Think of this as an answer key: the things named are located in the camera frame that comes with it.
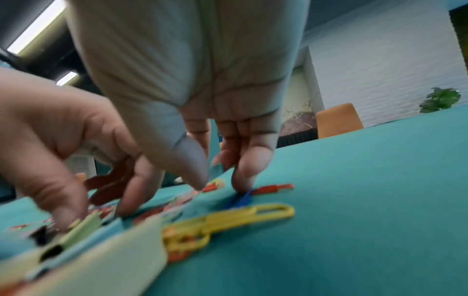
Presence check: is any green yellow wall painting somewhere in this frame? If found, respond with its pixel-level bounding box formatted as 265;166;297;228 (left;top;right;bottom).
448;5;468;73

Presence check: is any pile of coloured paper clips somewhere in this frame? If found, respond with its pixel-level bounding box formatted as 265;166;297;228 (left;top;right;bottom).
7;178;295;264

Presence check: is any colourful wall mural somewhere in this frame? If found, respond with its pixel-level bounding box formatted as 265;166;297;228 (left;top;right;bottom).
279;64;319;137

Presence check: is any potted green plant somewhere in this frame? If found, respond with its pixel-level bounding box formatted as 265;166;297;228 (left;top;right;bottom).
418;87;463;114

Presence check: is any orange chair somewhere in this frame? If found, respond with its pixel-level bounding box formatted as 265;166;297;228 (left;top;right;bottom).
315;102;365;139

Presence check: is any person's left hand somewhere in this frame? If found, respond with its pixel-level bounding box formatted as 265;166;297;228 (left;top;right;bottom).
0;67;165;232

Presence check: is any person's right hand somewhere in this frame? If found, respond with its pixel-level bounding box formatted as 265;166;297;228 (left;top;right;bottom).
65;0;312;193

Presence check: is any green table cloth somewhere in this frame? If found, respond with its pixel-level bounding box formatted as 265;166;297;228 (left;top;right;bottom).
0;105;468;296

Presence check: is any long ceiling light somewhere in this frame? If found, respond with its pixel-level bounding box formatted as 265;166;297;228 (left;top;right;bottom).
7;0;69;56
55;71;78;86

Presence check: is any black bench sofa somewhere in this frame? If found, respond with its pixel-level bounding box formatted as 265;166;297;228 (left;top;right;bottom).
275;128;319;149

